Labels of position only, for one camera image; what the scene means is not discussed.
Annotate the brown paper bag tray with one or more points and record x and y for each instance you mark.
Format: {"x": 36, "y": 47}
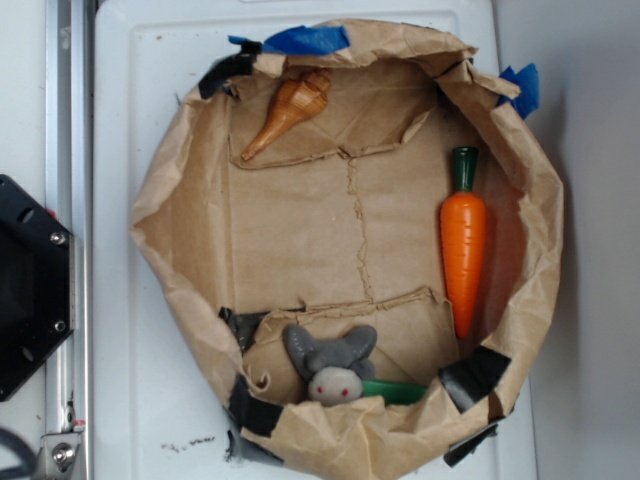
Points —
{"x": 336, "y": 225}

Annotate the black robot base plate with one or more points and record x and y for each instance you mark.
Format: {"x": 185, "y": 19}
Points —
{"x": 35, "y": 286}

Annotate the grey plush bunny toy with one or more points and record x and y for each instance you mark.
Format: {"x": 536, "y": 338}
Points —
{"x": 333, "y": 369}

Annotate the white plastic tray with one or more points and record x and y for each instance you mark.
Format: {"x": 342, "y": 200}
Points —
{"x": 154, "y": 416}

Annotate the orange toy carrot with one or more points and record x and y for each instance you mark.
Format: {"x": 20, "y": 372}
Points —
{"x": 463, "y": 236}

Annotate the aluminium frame rail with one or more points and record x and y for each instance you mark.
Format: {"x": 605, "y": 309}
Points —
{"x": 67, "y": 446}

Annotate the green plastic block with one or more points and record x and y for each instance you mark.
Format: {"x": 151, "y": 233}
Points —
{"x": 392, "y": 392}

